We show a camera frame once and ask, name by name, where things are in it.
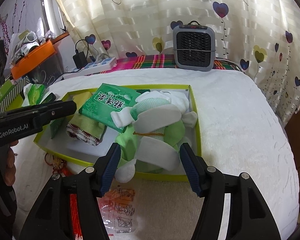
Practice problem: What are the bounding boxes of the green tea packet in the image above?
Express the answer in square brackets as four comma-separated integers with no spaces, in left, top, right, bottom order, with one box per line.
[79,83,141,133]
[50,118,65,139]

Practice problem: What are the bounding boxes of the large yellow sponge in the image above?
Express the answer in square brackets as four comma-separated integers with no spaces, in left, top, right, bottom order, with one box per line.
[73,92,92,106]

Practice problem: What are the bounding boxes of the green towel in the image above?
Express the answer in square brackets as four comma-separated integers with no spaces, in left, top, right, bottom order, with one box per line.
[66,113,105,146]

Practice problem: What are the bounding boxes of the red tassel ornament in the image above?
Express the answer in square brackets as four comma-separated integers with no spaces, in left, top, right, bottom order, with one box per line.
[44,153,83,239]

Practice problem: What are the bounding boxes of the clear plastic snack bag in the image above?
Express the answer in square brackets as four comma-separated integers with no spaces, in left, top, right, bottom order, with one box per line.
[97,184,138,238]

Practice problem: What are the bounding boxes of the light green cloth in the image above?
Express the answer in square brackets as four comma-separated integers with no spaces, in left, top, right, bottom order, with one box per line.
[115,120,185,180]

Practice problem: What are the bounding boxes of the white green baby socks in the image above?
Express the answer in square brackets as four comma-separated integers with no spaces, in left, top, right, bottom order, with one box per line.
[110,98,198,183]

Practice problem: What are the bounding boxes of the yellow green scouring sponge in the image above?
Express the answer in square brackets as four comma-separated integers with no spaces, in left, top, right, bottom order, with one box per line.
[136,89,151,94]

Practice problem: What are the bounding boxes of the person left hand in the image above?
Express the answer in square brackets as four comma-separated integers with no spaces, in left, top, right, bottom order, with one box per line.
[3,140,19,186]

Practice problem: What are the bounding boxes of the green tissue pack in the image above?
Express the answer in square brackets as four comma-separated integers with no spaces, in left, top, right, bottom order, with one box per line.
[21,83,46,107]

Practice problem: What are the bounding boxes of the lime green gift box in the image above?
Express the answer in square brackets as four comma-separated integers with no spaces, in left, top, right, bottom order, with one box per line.
[0,77,30,114]

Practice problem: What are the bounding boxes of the orange storage bin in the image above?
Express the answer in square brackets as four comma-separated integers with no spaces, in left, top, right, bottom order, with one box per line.
[11,40,56,80]

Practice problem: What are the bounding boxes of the black charger adapter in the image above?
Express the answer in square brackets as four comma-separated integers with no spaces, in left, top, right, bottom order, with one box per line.
[72,49,88,69]

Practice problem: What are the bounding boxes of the white blue power strip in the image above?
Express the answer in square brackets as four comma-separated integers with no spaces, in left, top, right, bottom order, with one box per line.
[63,57,117,79]

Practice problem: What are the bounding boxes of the white towel mat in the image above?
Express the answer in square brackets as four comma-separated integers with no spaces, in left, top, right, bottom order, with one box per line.
[11,68,300,240]

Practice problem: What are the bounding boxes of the pink plaid cloth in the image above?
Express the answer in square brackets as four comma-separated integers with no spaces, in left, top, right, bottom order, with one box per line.
[97,52,242,74]

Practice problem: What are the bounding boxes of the lime green tray box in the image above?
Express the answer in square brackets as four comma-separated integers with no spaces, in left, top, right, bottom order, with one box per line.
[33,83,203,183]

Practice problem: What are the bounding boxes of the grey small heater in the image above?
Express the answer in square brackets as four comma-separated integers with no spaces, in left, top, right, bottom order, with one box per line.
[173,21,216,72]

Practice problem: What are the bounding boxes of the heart pattern curtain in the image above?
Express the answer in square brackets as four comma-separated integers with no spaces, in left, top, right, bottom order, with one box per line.
[56,0,300,124]

